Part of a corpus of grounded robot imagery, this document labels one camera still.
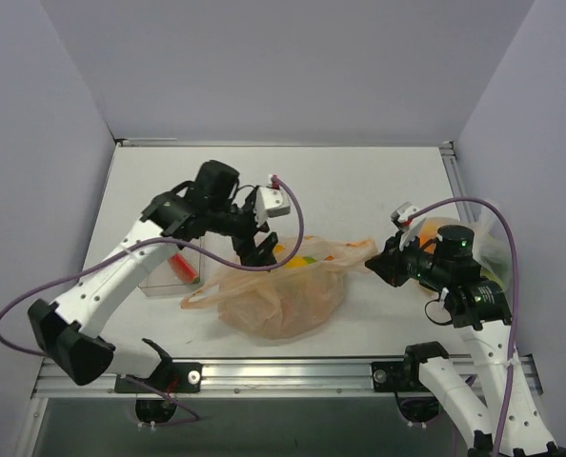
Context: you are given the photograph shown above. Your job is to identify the orange green fake mango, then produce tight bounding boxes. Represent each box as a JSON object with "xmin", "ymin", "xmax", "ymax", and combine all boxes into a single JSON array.
[{"xmin": 283, "ymin": 255, "xmax": 317, "ymax": 268}]

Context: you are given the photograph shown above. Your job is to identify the aluminium front rail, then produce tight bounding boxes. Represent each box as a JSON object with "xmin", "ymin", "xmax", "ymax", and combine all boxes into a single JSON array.
[{"xmin": 30, "ymin": 356, "xmax": 544, "ymax": 400}]

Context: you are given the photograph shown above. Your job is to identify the aluminium right side rail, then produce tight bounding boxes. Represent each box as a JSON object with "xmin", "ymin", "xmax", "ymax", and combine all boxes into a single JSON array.
[{"xmin": 438, "ymin": 141, "xmax": 522, "ymax": 358}]

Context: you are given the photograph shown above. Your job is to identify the purple cable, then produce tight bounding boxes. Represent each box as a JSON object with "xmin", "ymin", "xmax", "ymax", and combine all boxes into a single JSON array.
[
  {"xmin": 0, "ymin": 178, "xmax": 306, "ymax": 425},
  {"xmin": 404, "ymin": 197, "xmax": 520, "ymax": 457}
]

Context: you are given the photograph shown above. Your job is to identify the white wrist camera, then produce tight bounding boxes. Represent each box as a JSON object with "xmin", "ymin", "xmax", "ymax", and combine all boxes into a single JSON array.
[
  {"xmin": 391, "ymin": 202, "xmax": 424, "ymax": 250},
  {"xmin": 253, "ymin": 182, "xmax": 291, "ymax": 227}
]

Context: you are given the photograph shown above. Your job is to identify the fake watermelon slice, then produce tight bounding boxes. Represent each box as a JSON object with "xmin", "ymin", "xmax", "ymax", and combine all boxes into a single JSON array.
[{"xmin": 168, "ymin": 253, "xmax": 200, "ymax": 285}]

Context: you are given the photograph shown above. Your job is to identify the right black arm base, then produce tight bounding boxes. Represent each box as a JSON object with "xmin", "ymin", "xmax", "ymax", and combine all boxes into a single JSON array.
[{"xmin": 371, "ymin": 361, "xmax": 444, "ymax": 429}]

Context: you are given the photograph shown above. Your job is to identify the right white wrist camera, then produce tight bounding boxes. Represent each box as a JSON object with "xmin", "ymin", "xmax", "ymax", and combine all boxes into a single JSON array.
[{"xmin": 391, "ymin": 202, "xmax": 424, "ymax": 250}]

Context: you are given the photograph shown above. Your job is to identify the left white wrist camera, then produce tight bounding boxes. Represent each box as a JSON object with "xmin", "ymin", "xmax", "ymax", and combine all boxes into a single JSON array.
[{"xmin": 253, "ymin": 182, "xmax": 291, "ymax": 227}]

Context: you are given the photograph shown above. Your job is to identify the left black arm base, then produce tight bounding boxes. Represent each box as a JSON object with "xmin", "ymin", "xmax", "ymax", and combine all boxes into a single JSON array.
[{"xmin": 113, "ymin": 362, "xmax": 203, "ymax": 429}]

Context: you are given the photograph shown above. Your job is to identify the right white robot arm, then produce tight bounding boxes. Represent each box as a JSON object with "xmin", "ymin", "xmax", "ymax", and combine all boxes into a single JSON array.
[{"xmin": 365, "ymin": 225, "xmax": 566, "ymax": 456}]

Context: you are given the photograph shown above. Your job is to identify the aluminium rail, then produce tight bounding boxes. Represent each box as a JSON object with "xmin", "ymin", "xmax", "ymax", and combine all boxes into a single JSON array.
[
  {"xmin": 30, "ymin": 356, "xmax": 544, "ymax": 400},
  {"xmin": 438, "ymin": 141, "xmax": 522, "ymax": 358}
]

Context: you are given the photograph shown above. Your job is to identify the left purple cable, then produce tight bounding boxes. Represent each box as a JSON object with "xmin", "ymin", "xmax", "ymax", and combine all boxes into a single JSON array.
[{"xmin": 0, "ymin": 178, "xmax": 306, "ymax": 425}]

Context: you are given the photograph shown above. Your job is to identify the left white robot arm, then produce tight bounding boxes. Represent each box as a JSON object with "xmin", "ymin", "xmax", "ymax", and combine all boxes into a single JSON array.
[{"xmin": 28, "ymin": 160, "xmax": 290, "ymax": 391}]

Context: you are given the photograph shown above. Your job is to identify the clear plastic fruit box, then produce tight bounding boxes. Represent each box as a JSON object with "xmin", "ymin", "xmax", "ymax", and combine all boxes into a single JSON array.
[{"xmin": 139, "ymin": 248, "xmax": 204, "ymax": 297}]

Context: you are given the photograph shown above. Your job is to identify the orange plastic shopping bag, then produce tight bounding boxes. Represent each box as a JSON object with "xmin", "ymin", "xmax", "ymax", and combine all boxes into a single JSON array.
[{"xmin": 180, "ymin": 235, "xmax": 377, "ymax": 340}]

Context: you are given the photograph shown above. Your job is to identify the clear bag of fruits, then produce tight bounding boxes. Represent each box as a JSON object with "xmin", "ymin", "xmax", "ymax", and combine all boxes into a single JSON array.
[{"xmin": 418, "ymin": 207, "xmax": 512, "ymax": 291}]

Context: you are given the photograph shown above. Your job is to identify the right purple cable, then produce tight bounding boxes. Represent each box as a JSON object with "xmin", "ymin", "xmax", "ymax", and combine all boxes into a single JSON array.
[{"xmin": 404, "ymin": 197, "xmax": 520, "ymax": 457}]

